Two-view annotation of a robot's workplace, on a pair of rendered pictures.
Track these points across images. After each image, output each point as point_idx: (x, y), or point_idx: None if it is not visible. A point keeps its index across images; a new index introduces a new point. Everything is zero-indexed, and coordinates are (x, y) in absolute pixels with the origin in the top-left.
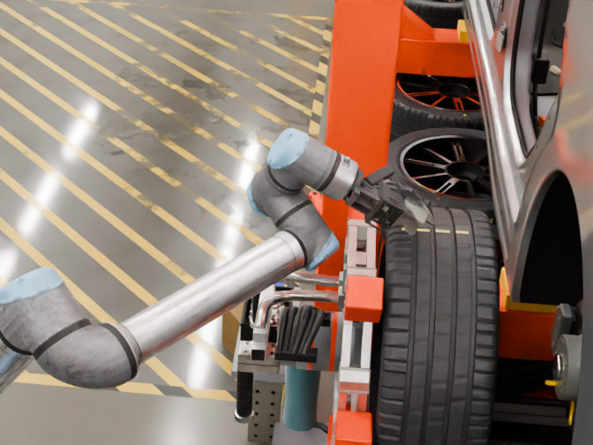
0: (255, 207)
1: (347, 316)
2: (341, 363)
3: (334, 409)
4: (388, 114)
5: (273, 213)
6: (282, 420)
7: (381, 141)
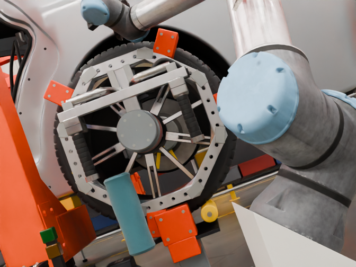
0: (107, 8)
1: (174, 49)
2: (194, 69)
3: (157, 199)
4: (0, 67)
5: (117, 5)
6: (143, 250)
7: (7, 87)
